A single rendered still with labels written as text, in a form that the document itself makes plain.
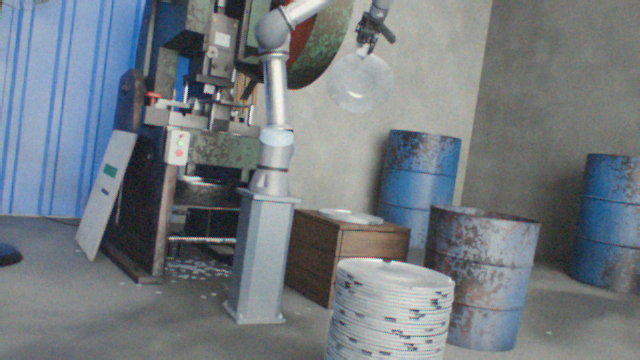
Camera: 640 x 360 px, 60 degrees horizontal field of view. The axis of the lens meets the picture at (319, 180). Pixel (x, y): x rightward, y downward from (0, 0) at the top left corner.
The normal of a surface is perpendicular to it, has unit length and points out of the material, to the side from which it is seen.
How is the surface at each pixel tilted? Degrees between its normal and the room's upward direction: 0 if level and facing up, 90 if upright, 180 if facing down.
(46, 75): 90
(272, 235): 90
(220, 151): 90
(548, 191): 90
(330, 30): 113
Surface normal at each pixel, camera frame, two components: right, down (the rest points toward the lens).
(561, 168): -0.81, -0.08
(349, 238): 0.52, 0.12
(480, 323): -0.03, 0.09
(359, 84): -0.04, 0.64
